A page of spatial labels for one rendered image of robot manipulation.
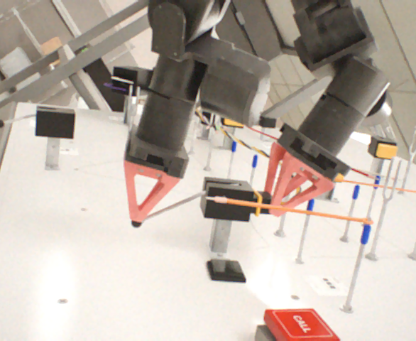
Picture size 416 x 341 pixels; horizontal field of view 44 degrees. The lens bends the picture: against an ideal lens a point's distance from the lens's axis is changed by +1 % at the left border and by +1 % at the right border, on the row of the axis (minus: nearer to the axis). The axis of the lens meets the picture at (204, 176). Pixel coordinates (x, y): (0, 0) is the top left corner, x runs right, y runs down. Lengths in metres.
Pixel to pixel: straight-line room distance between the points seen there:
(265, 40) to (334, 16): 1.09
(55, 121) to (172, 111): 0.35
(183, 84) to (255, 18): 1.16
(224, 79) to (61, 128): 0.40
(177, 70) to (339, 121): 0.19
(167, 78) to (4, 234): 0.27
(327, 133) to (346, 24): 0.13
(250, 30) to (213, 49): 1.15
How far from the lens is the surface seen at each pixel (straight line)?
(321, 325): 0.48
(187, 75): 0.56
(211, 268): 0.60
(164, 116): 0.57
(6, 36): 8.14
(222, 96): 0.54
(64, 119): 0.88
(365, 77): 0.62
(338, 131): 0.62
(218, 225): 0.63
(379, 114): 0.69
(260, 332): 0.48
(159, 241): 0.66
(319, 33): 0.65
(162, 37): 0.54
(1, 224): 0.68
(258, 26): 1.72
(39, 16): 8.11
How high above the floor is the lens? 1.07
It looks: 5 degrees up
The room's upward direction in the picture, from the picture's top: 57 degrees clockwise
